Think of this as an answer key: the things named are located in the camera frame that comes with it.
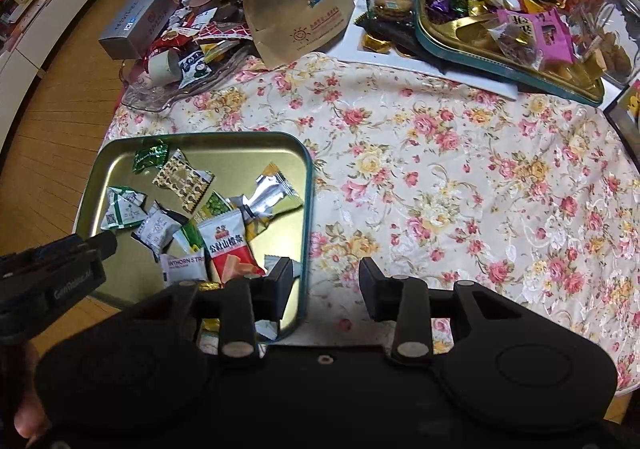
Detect green white triangular snack packet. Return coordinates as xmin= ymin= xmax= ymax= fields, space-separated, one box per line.
xmin=100 ymin=186 xmax=148 ymax=232

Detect small green candy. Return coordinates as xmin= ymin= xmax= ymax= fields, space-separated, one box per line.
xmin=131 ymin=138 xmax=172 ymax=176

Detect pink snack packet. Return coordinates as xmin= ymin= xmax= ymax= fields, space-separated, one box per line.
xmin=494 ymin=8 xmax=577 ymax=68

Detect green-rimmed gold tin tray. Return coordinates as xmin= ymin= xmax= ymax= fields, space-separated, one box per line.
xmin=74 ymin=131 xmax=316 ymax=343

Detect white flat board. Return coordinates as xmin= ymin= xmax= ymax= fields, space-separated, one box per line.
xmin=339 ymin=3 xmax=522 ymax=103

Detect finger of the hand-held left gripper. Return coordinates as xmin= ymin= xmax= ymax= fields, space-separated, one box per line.
xmin=61 ymin=230 xmax=119 ymax=262

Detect silver snack packet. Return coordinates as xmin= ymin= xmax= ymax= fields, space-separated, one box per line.
xmin=241 ymin=162 xmax=304 ymax=226

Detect gold patterned snack packet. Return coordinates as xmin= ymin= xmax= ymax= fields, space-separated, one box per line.
xmin=151 ymin=148 xmax=216 ymax=216

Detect brown paper pouch green zipper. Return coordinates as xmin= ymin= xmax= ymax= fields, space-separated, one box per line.
xmin=241 ymin=0 xmax=357 ymax=70

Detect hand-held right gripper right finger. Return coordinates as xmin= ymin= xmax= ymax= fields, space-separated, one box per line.
xmin=359 ymin=257 xmax=532 ymax=365

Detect dark flat snack packet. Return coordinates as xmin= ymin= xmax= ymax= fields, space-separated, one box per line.
xmin=361 ymin=10 xmax=427 ymax=56

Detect teal tin tray with candies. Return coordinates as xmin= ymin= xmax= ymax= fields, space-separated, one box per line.
xmin=414 ymin=0 xmax=607 ymax=108

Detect floral tablecloth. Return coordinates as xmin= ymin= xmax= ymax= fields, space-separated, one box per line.
xmin=102 ymin=51 xmax=640 ymax=397

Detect red white snack packet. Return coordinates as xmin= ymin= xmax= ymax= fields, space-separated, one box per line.
xmin=196 ymin=208 xmax=267 ymax=283

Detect white grey snack packet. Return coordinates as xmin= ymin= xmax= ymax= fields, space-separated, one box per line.
xmin=131 ymin=201 xmax=189 ymax=263

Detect pile of mixed snack packets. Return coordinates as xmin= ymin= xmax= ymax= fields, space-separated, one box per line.
xmin=141 ymin=0 xmax=252 ymax=90

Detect gold candy on board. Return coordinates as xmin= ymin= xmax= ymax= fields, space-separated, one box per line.
xmin=362 ymin=36 xmax=392 ymax=56

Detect clear glass dish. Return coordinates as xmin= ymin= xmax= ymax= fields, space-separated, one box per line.
xmin=119 ymin=45 xmax=267 ymax=118

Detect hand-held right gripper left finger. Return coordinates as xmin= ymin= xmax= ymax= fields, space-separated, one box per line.
xmin=129 ymin=257 xmax=295 ymax=366

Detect white low cabinets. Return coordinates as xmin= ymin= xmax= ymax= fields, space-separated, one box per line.
xmin=0 ymin=0 xmax=111 ymax=152

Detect white strip snack packet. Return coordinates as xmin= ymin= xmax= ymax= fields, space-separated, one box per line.
xmin=159 ymin=252 xmax=209 ymax=288

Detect large clear glass jar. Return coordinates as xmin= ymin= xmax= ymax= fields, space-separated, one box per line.
xmin=569 ymin=0 xmax=640 ymax=88

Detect grey cardboard box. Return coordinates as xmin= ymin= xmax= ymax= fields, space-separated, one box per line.
xmin=97 ymin=0 xmax=184 ymax=62

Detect person's left hand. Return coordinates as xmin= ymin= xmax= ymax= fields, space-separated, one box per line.
xmin=0 ymin=340 xmax=50 ymax=441

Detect black framed box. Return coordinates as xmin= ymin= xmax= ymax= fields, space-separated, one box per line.
xmin=616 ymin=78 xmax=640 ymax=156

